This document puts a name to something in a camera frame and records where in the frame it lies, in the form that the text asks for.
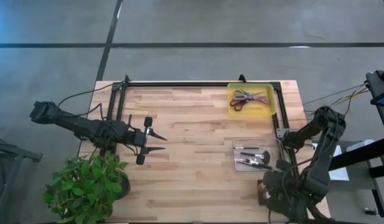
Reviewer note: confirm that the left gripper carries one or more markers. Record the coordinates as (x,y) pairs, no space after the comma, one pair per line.
(137,138)

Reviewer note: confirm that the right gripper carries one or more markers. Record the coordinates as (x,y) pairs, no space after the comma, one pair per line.
(277,193)

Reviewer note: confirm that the black brush wide round head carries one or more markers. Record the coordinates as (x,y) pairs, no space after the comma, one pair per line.
(266,157)

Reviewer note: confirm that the thin black paintbrush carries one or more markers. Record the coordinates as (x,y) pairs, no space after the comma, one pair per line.
(246,148)

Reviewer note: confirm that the red scissors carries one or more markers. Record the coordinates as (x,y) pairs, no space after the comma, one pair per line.
(243,100)

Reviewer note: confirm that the purple scissors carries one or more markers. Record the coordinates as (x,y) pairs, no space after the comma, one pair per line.
(251,98)

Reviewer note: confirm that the green scissors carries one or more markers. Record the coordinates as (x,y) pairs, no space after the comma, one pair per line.
(241,92)

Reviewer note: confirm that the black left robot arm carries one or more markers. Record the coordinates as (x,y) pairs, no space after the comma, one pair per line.
(86,126)

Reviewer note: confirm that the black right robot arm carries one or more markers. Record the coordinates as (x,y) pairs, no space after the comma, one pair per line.
(325,149)

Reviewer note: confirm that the black square bin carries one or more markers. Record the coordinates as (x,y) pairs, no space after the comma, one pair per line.
(260,203)

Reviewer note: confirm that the clear plastic tray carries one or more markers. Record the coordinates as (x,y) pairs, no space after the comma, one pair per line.
(266,143)

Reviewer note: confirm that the white paper sheet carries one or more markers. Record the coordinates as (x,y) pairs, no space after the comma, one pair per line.
(338,174)

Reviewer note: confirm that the green plant in black pot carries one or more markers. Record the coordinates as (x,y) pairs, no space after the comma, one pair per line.
(86,186)

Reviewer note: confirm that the yellow plastic bin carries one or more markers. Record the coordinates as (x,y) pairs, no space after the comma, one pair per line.
(263,110)

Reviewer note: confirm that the black metal bar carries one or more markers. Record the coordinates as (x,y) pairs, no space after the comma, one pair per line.
(359,154)

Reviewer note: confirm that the white box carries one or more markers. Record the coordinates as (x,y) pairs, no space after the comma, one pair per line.
(359,144)

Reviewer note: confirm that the small black device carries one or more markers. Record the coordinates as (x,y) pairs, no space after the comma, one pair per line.
(372,212)

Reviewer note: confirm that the black floor stand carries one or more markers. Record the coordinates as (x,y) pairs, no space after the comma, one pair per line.
(20,153)

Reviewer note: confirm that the black equipment stand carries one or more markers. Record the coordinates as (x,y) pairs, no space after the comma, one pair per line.
(378,84)

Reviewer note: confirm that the grey metal mounting bracket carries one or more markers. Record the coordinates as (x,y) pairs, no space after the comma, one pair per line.
(281,133)

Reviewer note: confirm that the black aluminium table frame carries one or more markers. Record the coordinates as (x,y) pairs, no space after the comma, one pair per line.
(194,84)

